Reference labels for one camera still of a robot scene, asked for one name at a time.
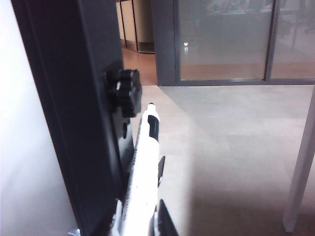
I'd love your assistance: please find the black mounting bracket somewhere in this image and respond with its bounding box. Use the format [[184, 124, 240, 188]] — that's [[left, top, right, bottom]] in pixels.
[[115, 83, 144, 197]]

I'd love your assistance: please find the white table leg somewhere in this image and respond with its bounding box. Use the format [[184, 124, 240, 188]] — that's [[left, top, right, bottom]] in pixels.
[[282, 90, 315, 233]]

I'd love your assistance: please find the curved glass door black frame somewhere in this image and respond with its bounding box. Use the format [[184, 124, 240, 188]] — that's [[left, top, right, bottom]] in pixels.
[[115, 0, 156, 54]]

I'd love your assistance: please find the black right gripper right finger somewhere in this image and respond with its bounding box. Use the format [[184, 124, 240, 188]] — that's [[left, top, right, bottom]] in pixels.
[[147, 155, 179, 236]]

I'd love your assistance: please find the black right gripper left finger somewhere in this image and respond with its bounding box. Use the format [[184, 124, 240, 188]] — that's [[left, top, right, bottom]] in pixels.
[[112, 137, 139, 236]]

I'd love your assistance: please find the glass partition dark frame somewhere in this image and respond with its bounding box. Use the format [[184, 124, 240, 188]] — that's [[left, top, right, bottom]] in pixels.
[[151, 0, 315, 87]]

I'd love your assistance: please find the black star knob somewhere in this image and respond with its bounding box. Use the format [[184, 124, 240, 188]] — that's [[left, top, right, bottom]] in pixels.
[[106, 68, 141, 118]]

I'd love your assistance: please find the whiteboard with black frame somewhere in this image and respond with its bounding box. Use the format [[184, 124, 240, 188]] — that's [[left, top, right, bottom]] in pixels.
[[0, 0, 125, 236]]

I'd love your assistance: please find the white marker pen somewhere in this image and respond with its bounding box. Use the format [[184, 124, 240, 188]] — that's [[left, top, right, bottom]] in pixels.
[[115, 102, 162, 236]]

